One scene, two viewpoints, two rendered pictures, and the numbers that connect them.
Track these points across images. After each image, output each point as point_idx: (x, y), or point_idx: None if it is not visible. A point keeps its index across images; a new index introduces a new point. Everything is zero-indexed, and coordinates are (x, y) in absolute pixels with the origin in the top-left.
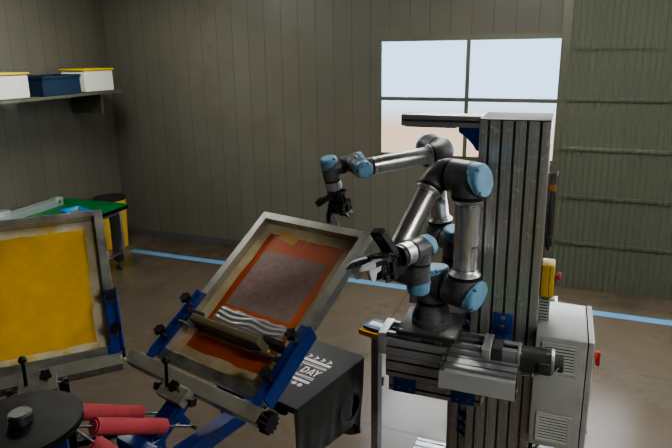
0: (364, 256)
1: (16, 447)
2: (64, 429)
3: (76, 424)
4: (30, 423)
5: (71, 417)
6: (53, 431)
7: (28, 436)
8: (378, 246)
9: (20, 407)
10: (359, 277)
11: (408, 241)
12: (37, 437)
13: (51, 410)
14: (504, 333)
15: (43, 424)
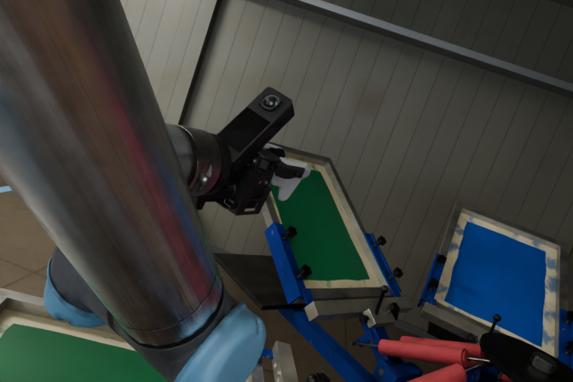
0: (287, 164)
1: (500, 340)
2: (493, 350)
3: (493, 356)
4: (529, 363)
5: (507, 363)
6: (498, 350)
7: (509, 349)
8: (265, 143)
9: (553, 362)
10: (280, 197)
11: (184, 126)
12: (500, 346)
13: (538, 376)
14: None
15: (518, 360)
